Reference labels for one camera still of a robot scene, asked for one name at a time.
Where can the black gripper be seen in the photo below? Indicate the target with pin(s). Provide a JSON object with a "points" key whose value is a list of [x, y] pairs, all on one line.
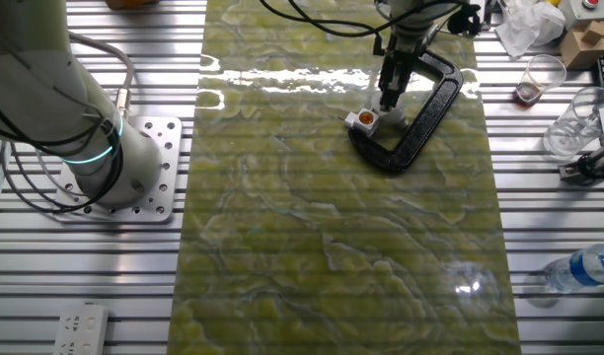
{"points": [[403, 54]]}

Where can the white light bulb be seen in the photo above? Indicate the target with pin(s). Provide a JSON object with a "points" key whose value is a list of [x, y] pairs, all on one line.
{"points": [[397, 117]]}

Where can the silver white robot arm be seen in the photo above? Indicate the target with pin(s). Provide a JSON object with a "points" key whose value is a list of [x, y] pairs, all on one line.
{"points": [[60, 98]]}

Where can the black C-clamp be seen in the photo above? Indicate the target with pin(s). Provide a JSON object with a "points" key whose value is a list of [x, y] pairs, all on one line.
{"points": [[420, 133]]}

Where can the plastic cup with brown liquid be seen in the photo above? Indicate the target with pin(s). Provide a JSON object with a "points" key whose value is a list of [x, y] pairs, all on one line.
{"points": [[539, 81]]}

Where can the green marble pattern mat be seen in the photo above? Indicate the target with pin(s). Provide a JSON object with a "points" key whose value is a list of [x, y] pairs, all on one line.
{"points": [[331, 222]]}

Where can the crumpled white tissue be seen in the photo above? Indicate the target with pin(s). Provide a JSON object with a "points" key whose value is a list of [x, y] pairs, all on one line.
{"points": [[529, 22]]}

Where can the clear plastic cup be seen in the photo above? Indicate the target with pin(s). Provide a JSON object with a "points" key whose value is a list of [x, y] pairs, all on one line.
{"points": [[576, 123]]}

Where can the small cardboard box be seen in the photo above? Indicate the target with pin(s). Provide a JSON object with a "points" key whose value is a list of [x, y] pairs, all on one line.
{"points": [[581, 51]]}

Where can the grey emergency stop box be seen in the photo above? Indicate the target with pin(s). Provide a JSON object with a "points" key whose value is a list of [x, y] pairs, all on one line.
{"points": [[583, 12]]}

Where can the small wooden block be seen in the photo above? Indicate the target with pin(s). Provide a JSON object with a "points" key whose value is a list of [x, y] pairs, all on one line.
{"points": [[595, 32]]}

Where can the clear water bottle blue cap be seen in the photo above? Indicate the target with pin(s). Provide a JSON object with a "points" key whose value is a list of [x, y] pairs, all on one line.
{"points": [[583, 268]]}

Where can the white power strip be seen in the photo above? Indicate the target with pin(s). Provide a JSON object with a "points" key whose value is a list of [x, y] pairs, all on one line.
{"points": [[80, 329]]}

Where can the silver camera with black mount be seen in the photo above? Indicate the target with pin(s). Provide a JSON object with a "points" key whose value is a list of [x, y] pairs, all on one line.
{"points": [[585, 167]]}

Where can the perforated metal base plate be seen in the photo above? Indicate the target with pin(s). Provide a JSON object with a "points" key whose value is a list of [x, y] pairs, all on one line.
{"points": [[159, 163]]}

